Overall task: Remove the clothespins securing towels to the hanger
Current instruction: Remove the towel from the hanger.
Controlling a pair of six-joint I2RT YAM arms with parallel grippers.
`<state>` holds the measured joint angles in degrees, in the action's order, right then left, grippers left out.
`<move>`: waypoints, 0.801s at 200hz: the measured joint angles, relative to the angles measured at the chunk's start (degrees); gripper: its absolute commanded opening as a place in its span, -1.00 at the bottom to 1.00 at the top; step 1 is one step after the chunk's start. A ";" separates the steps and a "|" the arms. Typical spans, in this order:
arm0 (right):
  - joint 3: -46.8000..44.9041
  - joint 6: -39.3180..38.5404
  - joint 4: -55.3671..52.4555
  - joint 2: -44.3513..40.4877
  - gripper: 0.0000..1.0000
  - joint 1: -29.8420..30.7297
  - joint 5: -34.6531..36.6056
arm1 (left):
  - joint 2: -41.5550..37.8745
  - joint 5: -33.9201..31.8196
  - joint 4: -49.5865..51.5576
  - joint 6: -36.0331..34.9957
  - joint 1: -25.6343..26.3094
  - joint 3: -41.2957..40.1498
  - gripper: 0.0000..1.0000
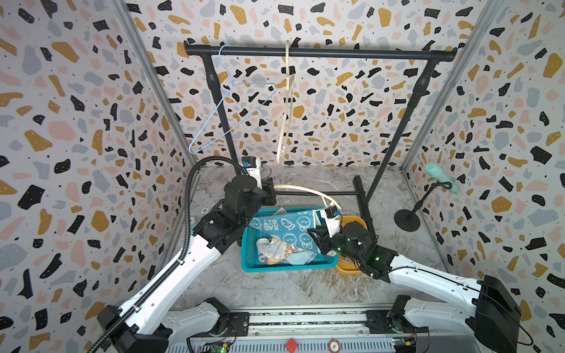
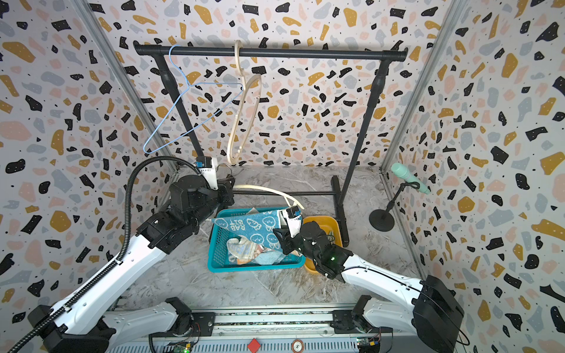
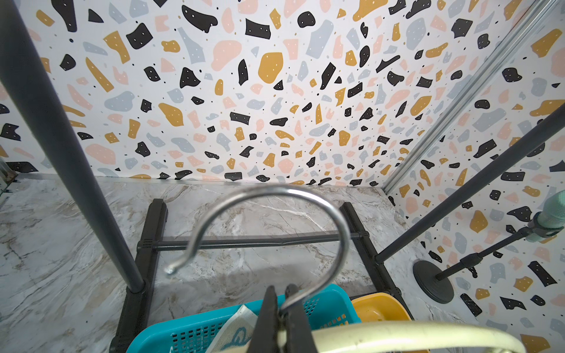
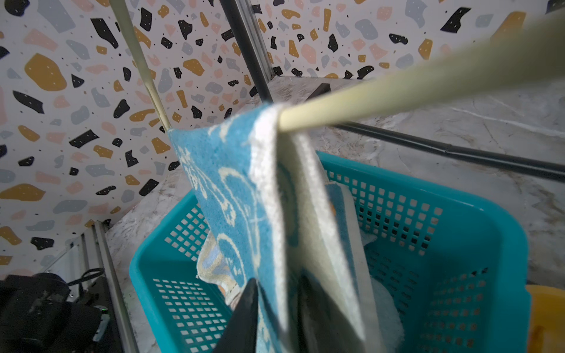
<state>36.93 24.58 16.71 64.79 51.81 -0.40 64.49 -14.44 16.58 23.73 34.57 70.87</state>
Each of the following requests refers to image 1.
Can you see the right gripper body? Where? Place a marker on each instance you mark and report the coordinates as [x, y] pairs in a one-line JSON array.
[[342, 245]]

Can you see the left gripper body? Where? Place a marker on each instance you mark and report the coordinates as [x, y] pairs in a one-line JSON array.
[[270, 198]]

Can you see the teal jellyfish pattern towel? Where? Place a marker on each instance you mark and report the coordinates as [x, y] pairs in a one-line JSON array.
[[291, 225]]

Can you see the large wooden hanger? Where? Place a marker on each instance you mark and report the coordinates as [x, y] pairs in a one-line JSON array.
[[299, 191]]

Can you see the orange patterned towel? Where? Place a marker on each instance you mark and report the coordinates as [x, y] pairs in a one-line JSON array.
[[273, 250]]

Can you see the light blue wire hanger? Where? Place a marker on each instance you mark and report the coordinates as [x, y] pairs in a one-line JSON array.
[[225, 110]]

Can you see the light blue towel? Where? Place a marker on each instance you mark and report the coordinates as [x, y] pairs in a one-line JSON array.
[[301, 257]]

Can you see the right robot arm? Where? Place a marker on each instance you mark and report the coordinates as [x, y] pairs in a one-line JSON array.
[[482, 308]]

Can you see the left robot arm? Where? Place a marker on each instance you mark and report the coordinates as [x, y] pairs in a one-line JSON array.
[[144, 322]]

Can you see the yellow plastic bin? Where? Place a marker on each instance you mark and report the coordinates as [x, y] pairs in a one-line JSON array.
[[344, 265]]

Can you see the teal plastic basket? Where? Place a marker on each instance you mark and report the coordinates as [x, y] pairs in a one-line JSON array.
[[251, 264]]

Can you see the black microphone stand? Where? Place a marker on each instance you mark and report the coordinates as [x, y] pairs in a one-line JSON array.
[[408, 220]]

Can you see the round red white sticker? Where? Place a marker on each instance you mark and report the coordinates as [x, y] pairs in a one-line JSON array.
[[334, 346]]

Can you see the red diamond sticker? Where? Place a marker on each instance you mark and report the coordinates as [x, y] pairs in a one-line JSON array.
[[292, 346]]

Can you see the mint green microphone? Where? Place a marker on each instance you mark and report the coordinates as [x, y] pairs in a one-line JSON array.
[[435, 171]]

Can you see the black clothes rack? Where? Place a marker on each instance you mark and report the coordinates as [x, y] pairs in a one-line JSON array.
[[432, 59]]

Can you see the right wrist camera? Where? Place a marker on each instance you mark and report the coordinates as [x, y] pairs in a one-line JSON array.
[[331, 218]]

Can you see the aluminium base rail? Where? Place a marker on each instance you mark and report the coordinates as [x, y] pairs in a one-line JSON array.
[[358, 329]]

